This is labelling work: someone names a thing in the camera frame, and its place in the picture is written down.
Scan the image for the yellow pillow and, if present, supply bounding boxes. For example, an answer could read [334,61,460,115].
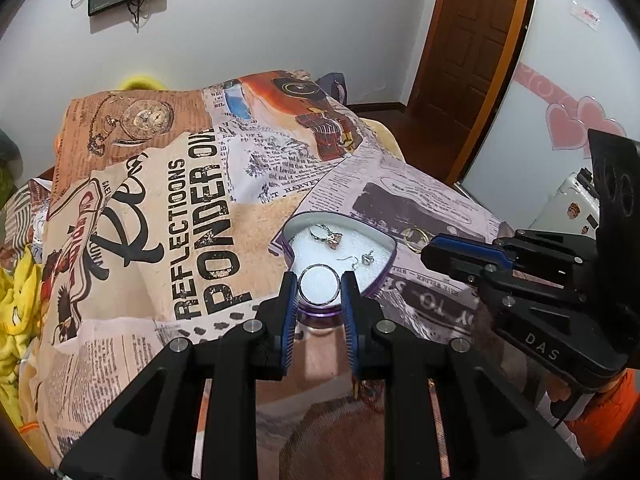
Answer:
[116,74,169,92]

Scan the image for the gold ring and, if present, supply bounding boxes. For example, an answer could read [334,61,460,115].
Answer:
[402,227,430,254]

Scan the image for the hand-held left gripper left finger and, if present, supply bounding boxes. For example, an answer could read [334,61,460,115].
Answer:
[60,271,301,480]

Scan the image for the printed newspaper-pattern blanket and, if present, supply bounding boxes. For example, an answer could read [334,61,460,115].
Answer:
[30,72,507,480]

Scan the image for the green plush item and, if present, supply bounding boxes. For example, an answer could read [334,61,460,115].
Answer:
[0,129,24,211]

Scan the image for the brown wooden door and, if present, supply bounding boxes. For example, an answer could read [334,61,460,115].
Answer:
[409,0,541,183]

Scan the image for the yellow plush blanket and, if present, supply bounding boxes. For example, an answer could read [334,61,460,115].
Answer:
[0,259,47,428]

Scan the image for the purple heart-shaped jewelry box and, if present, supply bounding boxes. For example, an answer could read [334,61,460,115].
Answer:
[281,212,399,319]

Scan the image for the black hanging cables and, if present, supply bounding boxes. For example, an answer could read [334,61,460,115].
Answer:
[70,0,153,32]

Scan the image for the silver bangle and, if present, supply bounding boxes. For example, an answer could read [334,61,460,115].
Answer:
[298,264,343,307]

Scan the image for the white suitcase with stickers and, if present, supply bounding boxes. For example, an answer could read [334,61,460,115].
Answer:
[529,169,602,239]

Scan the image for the pink heart wall decal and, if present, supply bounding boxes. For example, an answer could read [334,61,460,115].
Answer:
[515,62,627,152]

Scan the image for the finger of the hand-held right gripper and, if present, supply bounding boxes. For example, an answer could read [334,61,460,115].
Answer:
[429,229,602,273]
[420,245,589,311]

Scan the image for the person's right hand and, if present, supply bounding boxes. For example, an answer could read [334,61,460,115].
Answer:
[545,376,581,421]

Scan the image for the silver ring with stone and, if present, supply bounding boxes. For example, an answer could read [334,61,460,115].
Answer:
[307,223,344,250]

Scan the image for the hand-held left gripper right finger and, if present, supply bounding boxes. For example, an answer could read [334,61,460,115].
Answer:
[340,272,587,480]

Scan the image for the person's right forearm orange sleeve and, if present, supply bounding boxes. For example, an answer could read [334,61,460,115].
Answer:
[565,367,637,461]

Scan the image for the dark blue cloth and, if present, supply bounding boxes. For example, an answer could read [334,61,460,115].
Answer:
[315,72,347,104]

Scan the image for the small pink wall sticker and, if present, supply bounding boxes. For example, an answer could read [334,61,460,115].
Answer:
[571,2,602,29]

